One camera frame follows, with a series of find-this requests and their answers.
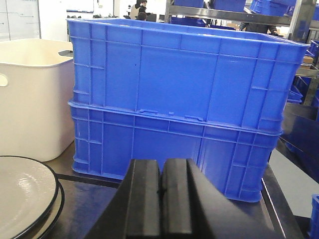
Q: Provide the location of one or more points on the cream plate black rim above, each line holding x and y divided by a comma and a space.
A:
42, 228
28, 189

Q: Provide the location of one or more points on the blue plastic crate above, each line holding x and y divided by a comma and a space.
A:
233, 159
212, 75

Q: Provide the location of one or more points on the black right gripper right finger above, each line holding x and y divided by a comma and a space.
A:
192, 208

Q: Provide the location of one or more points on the cream plastic storage bin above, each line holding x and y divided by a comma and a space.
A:
36, 83

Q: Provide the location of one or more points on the lower blue plastic crate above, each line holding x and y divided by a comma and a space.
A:
233, 159

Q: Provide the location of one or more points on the upper blue plastic crate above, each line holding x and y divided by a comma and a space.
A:
212, 75

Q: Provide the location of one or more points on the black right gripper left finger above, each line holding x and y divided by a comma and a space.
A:
134, 211

